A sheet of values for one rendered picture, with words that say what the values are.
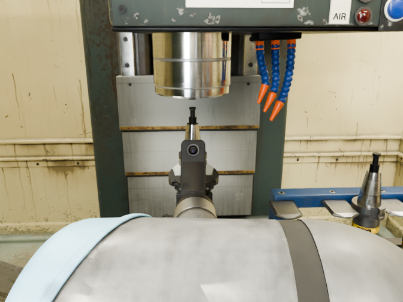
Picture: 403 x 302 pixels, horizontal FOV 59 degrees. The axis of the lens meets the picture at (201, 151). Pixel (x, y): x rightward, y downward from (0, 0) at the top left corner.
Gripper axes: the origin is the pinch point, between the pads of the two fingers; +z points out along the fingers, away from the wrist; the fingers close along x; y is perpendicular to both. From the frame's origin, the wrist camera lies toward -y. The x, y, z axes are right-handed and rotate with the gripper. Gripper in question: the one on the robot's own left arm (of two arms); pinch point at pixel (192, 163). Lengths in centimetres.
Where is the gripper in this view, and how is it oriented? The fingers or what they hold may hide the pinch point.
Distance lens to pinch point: 81.1
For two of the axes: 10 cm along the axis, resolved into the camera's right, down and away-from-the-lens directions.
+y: 0.0, 9.5, 3.1
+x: 10.0, -0.1, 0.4
